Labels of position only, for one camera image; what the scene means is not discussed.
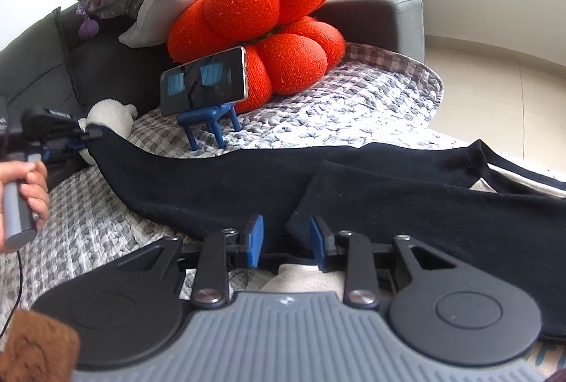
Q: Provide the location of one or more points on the red flower plush cushion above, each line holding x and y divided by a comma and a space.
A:
287, 49

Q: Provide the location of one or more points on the cream black raglan sweatshirt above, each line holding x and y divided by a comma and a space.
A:
468, 202

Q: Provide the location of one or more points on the smartphone playing video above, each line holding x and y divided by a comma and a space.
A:
207, 82

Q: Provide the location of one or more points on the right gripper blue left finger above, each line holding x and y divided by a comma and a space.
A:
252, 241

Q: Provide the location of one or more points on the brown furry patch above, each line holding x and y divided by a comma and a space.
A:
39, 348

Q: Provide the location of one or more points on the white fluffy plush toy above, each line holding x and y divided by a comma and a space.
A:
113, 114

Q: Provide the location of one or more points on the person's left hand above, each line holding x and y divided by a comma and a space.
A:
32, 176

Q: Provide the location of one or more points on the blue stool phone stand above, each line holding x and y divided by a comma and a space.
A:
210, 118

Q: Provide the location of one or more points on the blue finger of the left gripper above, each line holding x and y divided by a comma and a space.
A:
86, 133

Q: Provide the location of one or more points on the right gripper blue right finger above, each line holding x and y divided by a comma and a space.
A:
323, 245

